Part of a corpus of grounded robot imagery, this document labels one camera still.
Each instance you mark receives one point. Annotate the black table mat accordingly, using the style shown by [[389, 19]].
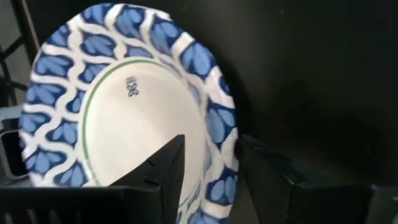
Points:
[[311, 77]]

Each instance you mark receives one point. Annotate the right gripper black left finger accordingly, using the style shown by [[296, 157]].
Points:
[[93, 205]]

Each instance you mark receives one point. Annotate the blue patterned paper bowl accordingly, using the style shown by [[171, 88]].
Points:
[[130, 118]]

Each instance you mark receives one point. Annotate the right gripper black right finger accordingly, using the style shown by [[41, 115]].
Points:
[[280, 199]]

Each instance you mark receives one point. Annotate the wooden shelf with black frame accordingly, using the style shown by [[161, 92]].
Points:
[[26, 31]]

